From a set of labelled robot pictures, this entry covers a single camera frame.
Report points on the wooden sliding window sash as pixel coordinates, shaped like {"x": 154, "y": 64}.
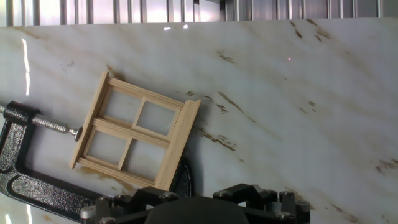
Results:
{"x": 155, "y": 118}

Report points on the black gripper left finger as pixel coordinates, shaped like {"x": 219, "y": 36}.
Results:
{"x": 124, "y": 208}

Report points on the wooden miniature window frame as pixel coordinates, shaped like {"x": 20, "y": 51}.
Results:
{"x": 180, "y": 140}

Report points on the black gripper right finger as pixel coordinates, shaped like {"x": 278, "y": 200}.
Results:
{"x": 273, "y": 208}

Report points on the white marble pattern board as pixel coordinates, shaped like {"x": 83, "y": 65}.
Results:
{"x": 280, "y": 124}

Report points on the black cast iron C-clamp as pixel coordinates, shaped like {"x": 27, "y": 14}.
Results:
{"x": 18, "y": 130}

